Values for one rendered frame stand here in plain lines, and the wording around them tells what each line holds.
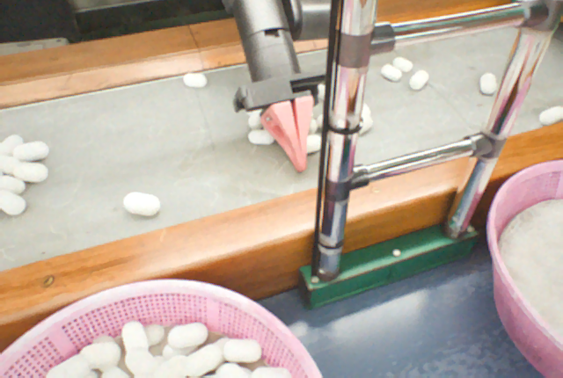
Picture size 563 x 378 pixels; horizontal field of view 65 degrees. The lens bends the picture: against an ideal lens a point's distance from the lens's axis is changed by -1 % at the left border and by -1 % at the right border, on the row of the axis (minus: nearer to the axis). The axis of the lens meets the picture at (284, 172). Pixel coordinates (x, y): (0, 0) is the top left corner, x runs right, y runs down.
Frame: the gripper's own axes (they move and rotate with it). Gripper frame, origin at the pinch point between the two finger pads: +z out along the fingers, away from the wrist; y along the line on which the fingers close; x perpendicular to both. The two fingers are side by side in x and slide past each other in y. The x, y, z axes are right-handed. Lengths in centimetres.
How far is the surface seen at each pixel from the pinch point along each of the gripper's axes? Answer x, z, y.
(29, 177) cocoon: 5.8, -6.3, -28.5
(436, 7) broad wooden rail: 18.0, -22.3, 37.5
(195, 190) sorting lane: 2.3, -0.1, -11.7
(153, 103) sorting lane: 14.4, -14.1, -13.6
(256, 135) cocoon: 4.3, -4.8, -3.0
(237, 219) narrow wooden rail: -4.6, 4.0, -9.0
